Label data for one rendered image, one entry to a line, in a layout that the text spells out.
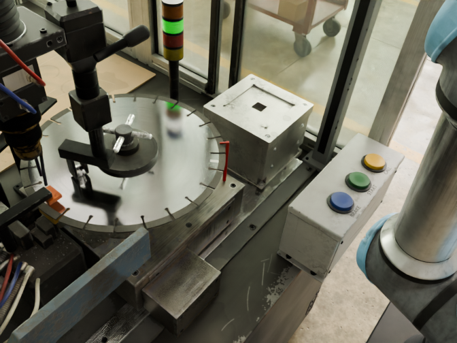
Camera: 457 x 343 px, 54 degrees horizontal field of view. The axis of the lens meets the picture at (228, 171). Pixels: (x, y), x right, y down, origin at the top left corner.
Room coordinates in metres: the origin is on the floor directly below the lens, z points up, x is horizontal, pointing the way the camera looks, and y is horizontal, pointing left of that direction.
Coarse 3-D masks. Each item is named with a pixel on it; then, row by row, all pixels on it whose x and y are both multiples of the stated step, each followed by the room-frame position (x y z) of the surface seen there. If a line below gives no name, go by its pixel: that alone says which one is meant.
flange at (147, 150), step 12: (144, 132) 0.62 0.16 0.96; (108, 144) 0.57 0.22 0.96; (132, 144) 0.56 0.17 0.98; (144, 144) 0.58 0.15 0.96; (156, 144) 0.59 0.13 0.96; (120, 156) 0.55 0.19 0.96; (132, 156) 0.55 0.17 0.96; (144, 156) 0.55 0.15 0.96; (156, 156) 0.57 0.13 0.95; (120, 168) 0.52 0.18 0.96; (132, 168) 0.52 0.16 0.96; (144, 168) 0.53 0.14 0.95
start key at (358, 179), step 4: (352, 172) 0.62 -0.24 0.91; (356, 172) 0.62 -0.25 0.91; (360, 172) 0.62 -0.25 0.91; (352, 176) 0.61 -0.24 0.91; (356, 176) 0.61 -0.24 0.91; (360, 176) 0.61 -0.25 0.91; (364, 176) 0.61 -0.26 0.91; (348, 180) 0.60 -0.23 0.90; (352, 180) 0.60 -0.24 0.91; (356, 180) 0.60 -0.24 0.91; (360, 180) 0.60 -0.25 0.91; (364, 180) 0.60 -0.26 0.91; (368, 180) 0.60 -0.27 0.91; (352, 184) 0.59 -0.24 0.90; (356, 184) 0.59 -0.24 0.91; (360, 184) 0.59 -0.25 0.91; (364, 184) 0.59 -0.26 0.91; (368, 184) 0.59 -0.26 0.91; (356, 188) 0.59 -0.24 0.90; (360, 188) 0.58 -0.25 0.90; (364, 188) 0.59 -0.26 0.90
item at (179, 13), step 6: (162, 6) 0.86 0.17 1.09; (168, 6) 0.85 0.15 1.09; (174, 6) 0.85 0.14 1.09; (180, 6) 0.86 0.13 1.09; (162, 12) 0.87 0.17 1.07; (168, 12) 0.85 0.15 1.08; (174, 12) 0.85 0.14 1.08; (180, 12) 0.86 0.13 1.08; (168, 18) 0.85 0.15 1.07; (174, 18) 0.85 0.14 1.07; (180, 18) 0.86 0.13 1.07
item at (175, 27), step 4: (164, 20) 0.86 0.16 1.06; (168, 20) 0.85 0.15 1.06; (172, 20) 0.85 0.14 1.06; (176, 20) 0.85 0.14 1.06; (180, 20) 0.86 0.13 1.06; (164, 24) 0.86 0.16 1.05; (168, 24) 0.85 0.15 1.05; (172, 24) 0.85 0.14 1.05; (176, 24) 0.85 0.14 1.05; (180, 24) 0.86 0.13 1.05; (164, 28) 0.86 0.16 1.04; (168, 28) 0.85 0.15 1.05; (172, 28) 0.85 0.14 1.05; (176, 28) 0.85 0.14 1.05; (180, 28) 0.86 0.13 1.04; (164, 32) 0.86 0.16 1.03; (168, 32) 0.85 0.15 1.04; (172, 32) 0.85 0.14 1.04; (176, 32) 0.85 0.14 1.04; (180, 32) 0.86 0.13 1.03
